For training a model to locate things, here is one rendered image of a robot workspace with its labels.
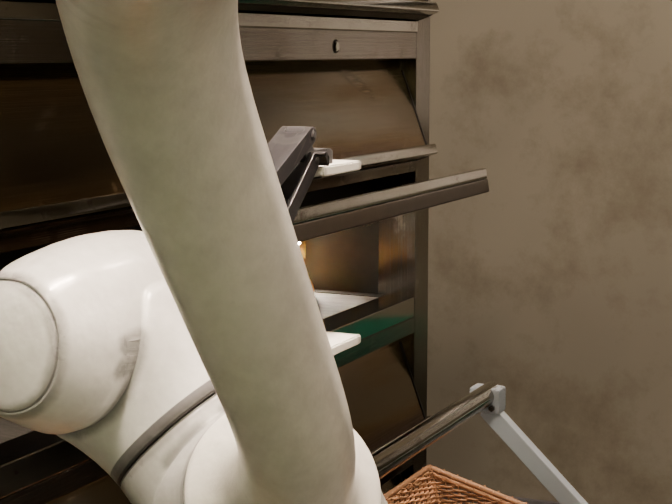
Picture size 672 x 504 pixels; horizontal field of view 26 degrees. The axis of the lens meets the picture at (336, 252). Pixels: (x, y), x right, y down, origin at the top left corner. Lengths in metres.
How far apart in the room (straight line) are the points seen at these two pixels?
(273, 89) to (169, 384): 1.50
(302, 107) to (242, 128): 1.77
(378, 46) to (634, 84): 2.32
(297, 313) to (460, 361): 4.48
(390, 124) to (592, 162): 2.29
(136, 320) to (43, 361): 0.06
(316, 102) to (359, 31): 0.19
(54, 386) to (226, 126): 0.26
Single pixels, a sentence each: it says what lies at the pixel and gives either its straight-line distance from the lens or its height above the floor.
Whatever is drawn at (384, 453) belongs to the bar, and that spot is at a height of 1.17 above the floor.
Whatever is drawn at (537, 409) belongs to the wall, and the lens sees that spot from 5.03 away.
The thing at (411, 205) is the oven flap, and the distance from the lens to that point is 2.34.
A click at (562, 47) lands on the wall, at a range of 4.87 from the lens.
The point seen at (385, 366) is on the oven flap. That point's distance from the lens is 2.72.
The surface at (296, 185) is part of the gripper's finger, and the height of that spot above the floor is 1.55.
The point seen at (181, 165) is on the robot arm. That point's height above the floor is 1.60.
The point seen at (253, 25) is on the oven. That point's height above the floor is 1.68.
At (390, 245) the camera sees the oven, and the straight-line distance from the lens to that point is 2.79.
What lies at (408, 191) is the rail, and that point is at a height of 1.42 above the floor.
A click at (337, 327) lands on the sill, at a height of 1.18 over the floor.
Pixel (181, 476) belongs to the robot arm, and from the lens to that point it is 0.76.
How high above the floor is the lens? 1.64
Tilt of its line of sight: 8 degrees down
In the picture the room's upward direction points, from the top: straight up
